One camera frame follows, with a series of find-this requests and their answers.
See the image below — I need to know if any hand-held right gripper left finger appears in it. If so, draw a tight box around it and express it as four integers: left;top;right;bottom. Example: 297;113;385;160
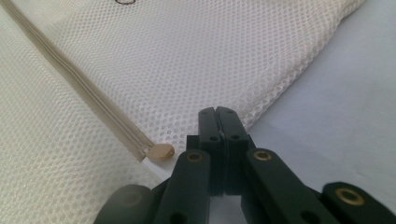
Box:
186;106;224;197

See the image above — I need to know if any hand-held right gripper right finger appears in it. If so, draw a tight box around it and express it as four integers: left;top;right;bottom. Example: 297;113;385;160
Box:
216;105;257;197

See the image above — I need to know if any white mesh laundry bag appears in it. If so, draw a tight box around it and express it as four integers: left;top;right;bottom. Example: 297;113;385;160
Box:
0;0;367;224

